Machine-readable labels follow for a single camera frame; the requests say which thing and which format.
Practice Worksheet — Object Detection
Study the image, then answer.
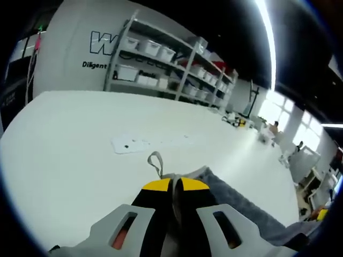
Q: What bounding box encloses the long ceiling light strip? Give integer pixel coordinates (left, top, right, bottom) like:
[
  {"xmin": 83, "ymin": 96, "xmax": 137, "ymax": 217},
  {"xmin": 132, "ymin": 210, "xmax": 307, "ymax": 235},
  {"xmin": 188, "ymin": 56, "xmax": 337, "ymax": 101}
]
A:
[{"xmin": 251, "ymin": 0, "xmax": 278, "ymax": 92}]

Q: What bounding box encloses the grey towel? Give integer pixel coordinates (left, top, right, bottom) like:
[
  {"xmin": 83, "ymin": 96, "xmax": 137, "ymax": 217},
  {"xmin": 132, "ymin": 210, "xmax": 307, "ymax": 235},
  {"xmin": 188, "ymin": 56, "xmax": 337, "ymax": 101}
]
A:
[{"xmin": 147, "ymin": 151, "xmax": 326, "ymax": 252}]

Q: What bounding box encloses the black tripod stand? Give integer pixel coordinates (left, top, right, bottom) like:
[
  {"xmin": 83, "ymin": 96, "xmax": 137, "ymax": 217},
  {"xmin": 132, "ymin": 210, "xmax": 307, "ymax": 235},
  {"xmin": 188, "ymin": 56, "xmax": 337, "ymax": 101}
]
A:
[{"xmin": 245, "ymin": 80, "xmax": 261, "ymax": 119}]

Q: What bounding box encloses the grey metal storage shelf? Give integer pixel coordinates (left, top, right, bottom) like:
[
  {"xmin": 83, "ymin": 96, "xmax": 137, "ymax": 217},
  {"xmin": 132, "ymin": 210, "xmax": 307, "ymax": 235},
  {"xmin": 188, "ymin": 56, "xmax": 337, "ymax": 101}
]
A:
[{"xmin": 103, "ymin": 10, "xmax": 240, "ymax": 111}]

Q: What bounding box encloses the spare yellow tipped gripper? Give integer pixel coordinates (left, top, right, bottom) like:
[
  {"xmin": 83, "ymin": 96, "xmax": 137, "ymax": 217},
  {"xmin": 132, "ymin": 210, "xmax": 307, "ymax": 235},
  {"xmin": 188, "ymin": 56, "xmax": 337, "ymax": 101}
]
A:
[{"xmin": 221, "ymin": 111, "xmax": 254, "ymax": 130}]

